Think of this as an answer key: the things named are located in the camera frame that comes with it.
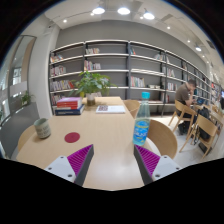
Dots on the pink-covered book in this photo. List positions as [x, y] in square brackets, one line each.
[69, 99]

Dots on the open magazine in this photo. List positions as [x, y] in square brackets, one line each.
[111, 109]

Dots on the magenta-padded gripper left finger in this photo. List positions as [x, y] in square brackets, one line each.
[60, 165]

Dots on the dark blue book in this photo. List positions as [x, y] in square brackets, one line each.
[68, 111]

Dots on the round ceiling lights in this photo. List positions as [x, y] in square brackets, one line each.
[123, 11]

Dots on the red book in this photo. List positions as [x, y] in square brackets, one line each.
[68, 105]

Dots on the clear bottle with blue cap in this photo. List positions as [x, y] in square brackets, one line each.
[141, 126]

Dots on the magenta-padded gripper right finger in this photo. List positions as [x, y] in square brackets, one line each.
[165, 165]

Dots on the green potted plant white pot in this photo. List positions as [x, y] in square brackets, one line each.
[90, 83]

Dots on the small potted plant on ledge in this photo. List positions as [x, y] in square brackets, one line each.
[26, 97]

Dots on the flat round red coaster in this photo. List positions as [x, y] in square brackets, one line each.
[72, 137]

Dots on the grey-green patterned mug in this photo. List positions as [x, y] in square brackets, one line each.
[42, 128]

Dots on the black backpack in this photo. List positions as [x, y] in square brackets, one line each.
[204, 115]

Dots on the grey shelf unit with books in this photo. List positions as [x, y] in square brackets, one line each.
[146, 63]

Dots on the person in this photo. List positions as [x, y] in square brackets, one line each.
[184, 93]

